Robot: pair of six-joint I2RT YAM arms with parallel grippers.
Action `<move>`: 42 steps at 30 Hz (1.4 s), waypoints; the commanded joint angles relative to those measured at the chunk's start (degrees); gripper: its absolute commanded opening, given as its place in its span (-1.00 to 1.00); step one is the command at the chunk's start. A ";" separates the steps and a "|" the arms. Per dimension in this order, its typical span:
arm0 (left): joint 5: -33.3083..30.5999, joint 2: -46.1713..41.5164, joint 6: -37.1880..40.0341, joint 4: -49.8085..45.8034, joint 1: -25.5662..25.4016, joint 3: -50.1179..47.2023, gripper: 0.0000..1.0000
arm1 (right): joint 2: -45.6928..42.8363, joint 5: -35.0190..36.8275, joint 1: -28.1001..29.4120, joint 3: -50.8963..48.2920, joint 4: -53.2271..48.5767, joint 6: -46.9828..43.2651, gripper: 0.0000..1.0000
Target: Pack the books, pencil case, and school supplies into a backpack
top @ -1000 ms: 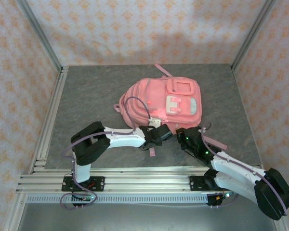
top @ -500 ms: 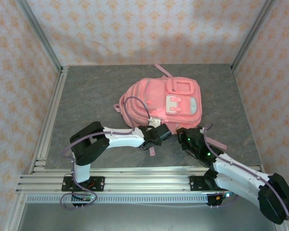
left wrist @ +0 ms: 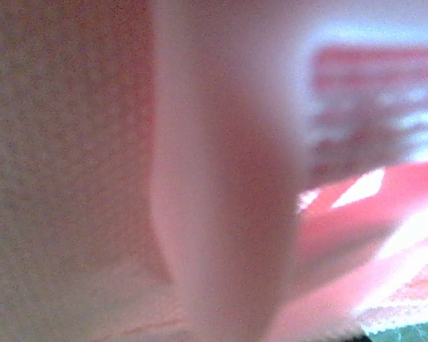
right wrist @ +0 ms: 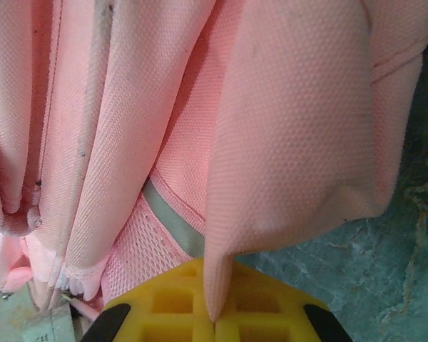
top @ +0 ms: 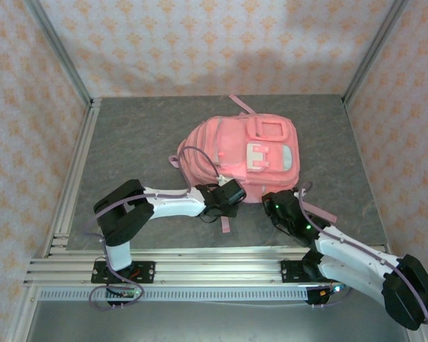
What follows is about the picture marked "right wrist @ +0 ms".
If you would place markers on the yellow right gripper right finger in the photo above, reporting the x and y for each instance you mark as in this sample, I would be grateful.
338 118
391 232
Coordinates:
289 303

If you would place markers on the pink backpack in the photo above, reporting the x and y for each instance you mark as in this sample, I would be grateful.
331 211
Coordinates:
289 124

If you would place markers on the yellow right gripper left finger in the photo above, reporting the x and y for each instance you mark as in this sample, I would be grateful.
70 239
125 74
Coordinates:
142 295

